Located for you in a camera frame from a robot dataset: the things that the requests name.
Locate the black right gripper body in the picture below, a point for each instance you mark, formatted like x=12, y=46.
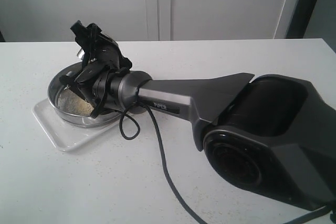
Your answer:
x=103, y=50

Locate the yellow grain pile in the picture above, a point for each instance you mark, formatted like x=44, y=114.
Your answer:
x=70, y=103

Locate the white cabinet with doors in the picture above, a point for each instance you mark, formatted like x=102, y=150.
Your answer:
x=137, y=20

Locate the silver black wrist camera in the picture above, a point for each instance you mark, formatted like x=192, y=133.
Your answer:
x=83, y=90

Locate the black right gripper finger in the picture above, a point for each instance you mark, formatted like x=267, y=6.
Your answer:
x=78, y=28

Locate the stainless steel cup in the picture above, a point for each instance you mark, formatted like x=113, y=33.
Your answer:
x=81, y=54

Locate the white rectangular plastic tray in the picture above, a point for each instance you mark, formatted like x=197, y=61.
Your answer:
x=66, y=136

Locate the round steel mesh sieve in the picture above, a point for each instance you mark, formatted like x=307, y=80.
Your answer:
x=54, y=89

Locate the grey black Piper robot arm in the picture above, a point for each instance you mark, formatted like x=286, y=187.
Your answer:
x=272, y=135

